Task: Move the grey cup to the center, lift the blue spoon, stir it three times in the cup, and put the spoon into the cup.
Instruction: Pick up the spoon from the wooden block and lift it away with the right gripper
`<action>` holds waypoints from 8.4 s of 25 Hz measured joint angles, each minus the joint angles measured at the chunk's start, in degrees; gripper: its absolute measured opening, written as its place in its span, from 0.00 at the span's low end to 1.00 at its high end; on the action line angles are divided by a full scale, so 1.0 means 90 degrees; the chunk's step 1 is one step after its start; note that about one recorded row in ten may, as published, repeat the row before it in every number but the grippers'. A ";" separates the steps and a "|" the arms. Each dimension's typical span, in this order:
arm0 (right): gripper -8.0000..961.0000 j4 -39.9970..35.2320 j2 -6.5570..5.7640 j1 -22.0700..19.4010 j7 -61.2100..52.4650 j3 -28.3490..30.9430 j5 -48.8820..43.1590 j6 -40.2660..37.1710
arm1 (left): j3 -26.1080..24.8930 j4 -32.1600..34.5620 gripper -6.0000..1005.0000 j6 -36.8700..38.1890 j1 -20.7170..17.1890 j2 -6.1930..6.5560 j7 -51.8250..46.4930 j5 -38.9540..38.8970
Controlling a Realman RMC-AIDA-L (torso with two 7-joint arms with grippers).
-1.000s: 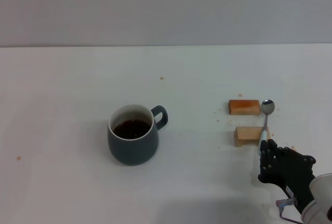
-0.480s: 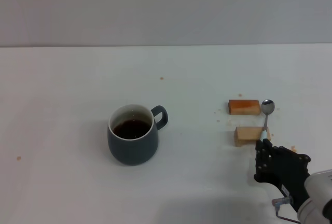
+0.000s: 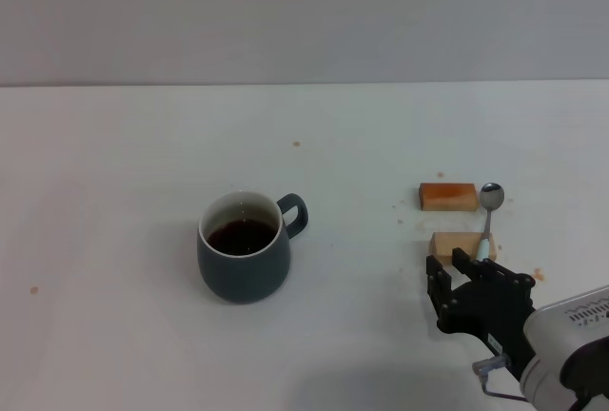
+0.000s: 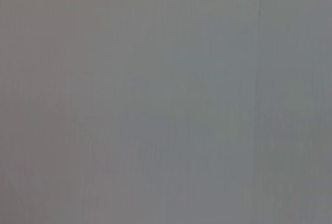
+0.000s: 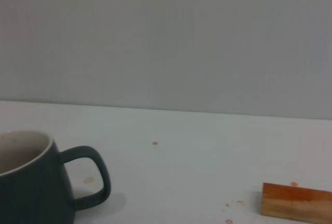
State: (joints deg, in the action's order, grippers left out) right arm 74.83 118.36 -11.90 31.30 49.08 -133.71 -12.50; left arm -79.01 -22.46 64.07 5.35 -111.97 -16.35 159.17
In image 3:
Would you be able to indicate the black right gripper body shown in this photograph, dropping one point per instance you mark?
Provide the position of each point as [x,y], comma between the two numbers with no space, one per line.
[485,308]

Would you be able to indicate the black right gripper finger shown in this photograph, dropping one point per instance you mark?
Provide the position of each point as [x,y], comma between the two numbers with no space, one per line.
[440,287]
[499,278]

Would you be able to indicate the dark grey ceramic coffee cup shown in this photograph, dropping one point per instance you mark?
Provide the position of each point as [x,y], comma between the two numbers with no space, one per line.
[242,278]

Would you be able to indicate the light wooden notched block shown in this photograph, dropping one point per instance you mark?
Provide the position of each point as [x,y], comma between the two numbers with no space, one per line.
[457,243]

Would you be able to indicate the stained orange wooden block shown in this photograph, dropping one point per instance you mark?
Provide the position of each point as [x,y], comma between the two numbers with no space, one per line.
[447,197]

